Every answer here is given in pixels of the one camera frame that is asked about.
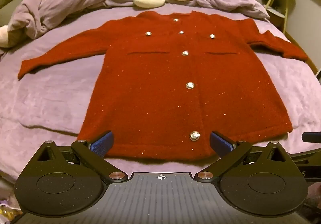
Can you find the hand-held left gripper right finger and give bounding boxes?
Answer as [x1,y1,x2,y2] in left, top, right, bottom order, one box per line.
[194,131,289,183]

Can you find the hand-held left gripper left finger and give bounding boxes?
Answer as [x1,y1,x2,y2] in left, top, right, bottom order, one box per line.
[33,130,128,183]

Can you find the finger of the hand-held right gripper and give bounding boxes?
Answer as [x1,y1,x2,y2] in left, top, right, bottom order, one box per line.
[302,132,321,143]

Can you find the red buttoned knit cardigan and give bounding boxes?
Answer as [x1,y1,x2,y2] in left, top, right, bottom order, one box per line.
[17,10,309,160]

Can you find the purple bed sheet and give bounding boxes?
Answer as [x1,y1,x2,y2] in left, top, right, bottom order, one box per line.
[0,0,321,189]

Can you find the colourful patterned cloth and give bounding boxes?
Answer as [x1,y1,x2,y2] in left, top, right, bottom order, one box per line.
[0,197,23,224]

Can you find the purple crumpled duvet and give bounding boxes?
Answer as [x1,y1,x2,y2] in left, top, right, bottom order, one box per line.
[7,0,270,49]

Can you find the pale plush toy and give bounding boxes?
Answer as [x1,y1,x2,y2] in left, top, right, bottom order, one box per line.
[0,24,11,49]

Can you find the wooden bed frame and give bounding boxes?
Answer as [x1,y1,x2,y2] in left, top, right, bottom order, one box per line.
[285,31,321,77]

